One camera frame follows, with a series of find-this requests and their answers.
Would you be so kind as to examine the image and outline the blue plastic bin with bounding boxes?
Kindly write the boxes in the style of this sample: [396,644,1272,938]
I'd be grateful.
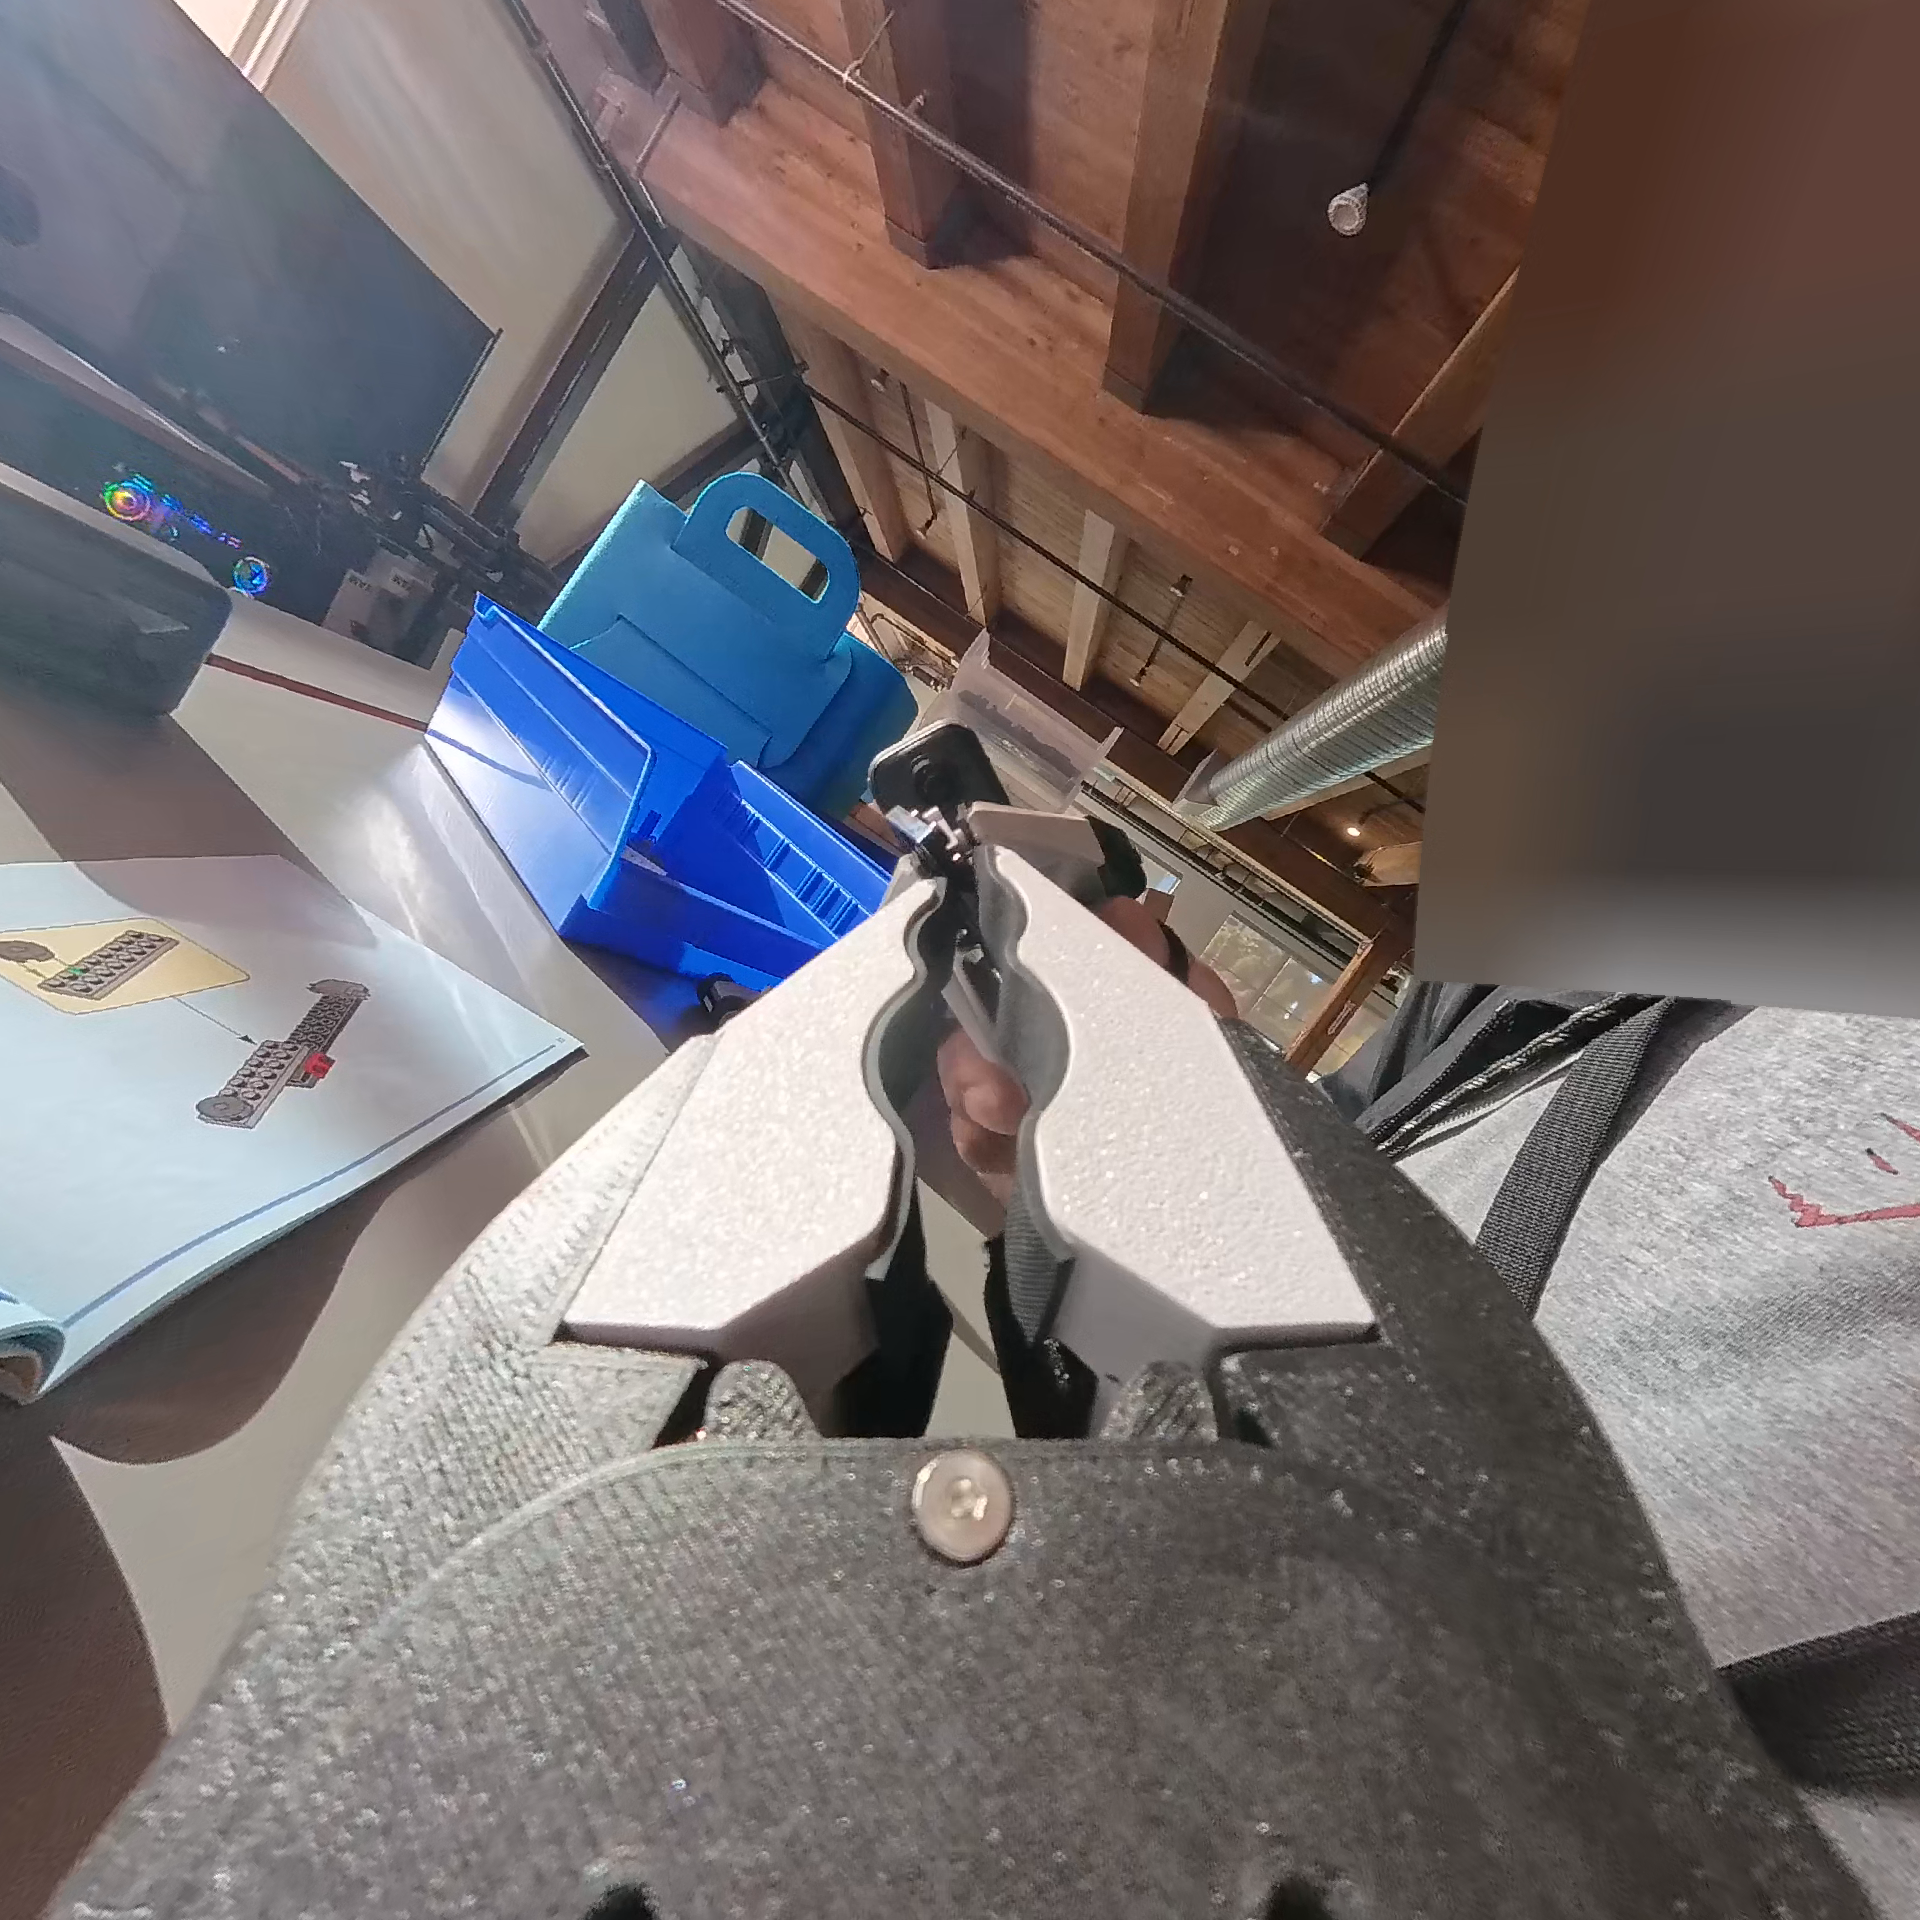
[423,593,896,995]

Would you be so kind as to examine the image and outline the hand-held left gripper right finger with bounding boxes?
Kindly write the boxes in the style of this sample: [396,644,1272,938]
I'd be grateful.
[972,854,1382,1439]

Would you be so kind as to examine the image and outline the light blue instruction booklet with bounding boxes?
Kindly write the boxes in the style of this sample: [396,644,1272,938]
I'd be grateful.
[0,854,590,1409]

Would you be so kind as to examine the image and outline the person's right hand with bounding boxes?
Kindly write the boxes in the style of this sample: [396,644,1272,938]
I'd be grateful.
[934,919,1245,1194]

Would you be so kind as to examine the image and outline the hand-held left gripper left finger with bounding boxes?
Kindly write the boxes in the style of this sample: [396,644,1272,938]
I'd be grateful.
[560,876,942,1439]

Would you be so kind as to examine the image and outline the person's right forearm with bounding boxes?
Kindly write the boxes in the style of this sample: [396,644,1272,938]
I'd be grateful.
[1319,978,1652,1156]

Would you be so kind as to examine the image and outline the person's grey sweatshirt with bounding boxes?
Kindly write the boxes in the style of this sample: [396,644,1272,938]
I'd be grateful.
[1388,1001,1920,1847]

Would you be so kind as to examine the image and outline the long black brick beam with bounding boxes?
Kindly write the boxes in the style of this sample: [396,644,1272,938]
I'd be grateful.
[911,863,984,985]

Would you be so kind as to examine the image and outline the large black screen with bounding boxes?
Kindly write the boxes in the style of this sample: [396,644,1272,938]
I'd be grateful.
[0,0,502,484]

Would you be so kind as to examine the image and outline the light blue handled case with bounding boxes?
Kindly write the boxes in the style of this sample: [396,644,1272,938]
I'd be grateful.
[535,471,922,817]

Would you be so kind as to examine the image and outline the clear plastic storage box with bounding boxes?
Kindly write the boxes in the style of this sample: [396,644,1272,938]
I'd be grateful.
[928,627,1129,817]

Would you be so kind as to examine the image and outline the grey desk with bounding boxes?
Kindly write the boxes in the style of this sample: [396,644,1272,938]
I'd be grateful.
[0,600,961,1743]

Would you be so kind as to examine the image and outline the silver flexible duct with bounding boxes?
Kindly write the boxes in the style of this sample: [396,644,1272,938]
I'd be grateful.
[1197,614,1450,838]

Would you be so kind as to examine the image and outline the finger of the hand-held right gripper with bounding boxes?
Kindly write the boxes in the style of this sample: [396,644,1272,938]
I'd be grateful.
[965,802,1106,905]
[937,960,1040,1087]

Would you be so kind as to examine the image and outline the computer case RGB fans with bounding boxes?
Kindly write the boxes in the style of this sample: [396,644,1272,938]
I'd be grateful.
[86,462,284,606]

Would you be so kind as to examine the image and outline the dark box-shaped device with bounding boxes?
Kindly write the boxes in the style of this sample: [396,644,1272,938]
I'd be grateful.
[0,462,236,723]

